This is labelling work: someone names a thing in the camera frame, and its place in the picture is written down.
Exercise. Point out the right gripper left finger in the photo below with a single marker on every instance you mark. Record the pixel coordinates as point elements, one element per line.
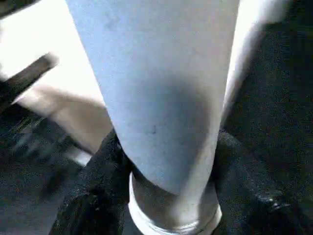
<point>95,196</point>

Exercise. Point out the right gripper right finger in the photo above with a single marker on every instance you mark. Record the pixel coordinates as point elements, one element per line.
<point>259,191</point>

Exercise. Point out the white plastic table leg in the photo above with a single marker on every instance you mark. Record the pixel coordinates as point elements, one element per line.
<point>247,44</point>
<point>161,88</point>

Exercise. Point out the white plastic table top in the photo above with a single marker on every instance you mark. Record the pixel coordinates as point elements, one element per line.
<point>49,68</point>

